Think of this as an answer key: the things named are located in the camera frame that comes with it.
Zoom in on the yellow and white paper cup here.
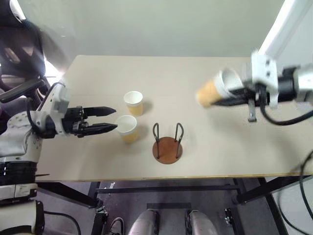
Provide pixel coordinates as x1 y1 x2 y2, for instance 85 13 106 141
114 115 139 144
123 91 145 117
196 69 243 108

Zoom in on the black metal table frame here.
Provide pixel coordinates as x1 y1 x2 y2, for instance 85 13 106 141
36 176 313 235

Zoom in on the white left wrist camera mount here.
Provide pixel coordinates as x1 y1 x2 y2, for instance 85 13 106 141
36 84 72 136

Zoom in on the black floor cable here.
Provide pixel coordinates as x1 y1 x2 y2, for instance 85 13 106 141
275 149 313 235

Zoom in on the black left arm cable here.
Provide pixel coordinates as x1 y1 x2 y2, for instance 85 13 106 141
25 82 65 132

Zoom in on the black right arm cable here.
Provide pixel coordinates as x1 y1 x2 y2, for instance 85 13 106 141
258 89 313 126

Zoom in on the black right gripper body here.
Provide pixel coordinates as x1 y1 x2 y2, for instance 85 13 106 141
244 82 270 108

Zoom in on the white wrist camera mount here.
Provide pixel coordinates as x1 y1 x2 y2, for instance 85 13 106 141
36 84 72 136
250 51 280 110

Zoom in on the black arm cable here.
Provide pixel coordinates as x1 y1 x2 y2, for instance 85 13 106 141
258 89 313 126
25 82 65 132

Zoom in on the black office chair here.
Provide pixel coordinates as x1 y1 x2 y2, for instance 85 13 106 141
0 19 48 104

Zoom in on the wire cup holder wooden base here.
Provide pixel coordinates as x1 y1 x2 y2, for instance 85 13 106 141
152 122 184 165

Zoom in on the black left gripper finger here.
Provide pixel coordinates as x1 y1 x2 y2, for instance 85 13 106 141
84 123 119 136
84 106 116 118

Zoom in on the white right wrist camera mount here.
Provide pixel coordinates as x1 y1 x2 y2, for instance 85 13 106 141
250 51 280 110

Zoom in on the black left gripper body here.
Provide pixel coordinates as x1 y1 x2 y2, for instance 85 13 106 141
62 106 88 139

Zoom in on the grey rounded robot leg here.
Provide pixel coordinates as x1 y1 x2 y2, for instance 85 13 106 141
128 210 160 235
185 210 218 235

